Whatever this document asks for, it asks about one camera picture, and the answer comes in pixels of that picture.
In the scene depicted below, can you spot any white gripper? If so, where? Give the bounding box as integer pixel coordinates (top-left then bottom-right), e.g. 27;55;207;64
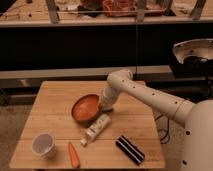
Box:
99;85;119;112

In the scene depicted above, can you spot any orange ceramic bowl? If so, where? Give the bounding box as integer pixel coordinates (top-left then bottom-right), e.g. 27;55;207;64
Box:
71;94;100;123

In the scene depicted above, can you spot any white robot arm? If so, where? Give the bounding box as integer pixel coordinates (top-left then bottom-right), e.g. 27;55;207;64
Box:
100;69;213;171

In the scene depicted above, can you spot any clear plastic bottle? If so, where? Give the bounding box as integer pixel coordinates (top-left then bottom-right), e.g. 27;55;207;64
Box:
80;114;111;146

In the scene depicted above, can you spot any wooden table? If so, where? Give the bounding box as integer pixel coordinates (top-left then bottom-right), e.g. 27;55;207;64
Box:
10;81;165;170

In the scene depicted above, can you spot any black striped rectangular box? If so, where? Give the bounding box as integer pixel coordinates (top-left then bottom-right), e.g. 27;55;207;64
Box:
115;135;145;165

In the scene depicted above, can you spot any orange carrot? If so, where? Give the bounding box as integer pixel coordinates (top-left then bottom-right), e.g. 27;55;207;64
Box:
68;142;80;169

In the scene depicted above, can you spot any white paper cup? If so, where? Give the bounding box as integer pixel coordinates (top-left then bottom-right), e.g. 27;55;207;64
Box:
31;133;56;158

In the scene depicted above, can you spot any orange object on shelf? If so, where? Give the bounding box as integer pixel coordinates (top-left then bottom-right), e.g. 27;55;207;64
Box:
102;0;135;17

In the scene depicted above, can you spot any white dome device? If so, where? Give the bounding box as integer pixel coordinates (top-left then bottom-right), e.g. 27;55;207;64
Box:
172;38;213;78

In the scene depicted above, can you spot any black floor cable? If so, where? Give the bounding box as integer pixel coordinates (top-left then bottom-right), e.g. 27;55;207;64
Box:
154;113;172;145

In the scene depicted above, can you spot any long metal shelf rail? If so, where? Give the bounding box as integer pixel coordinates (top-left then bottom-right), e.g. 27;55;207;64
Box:
0;65;172;79

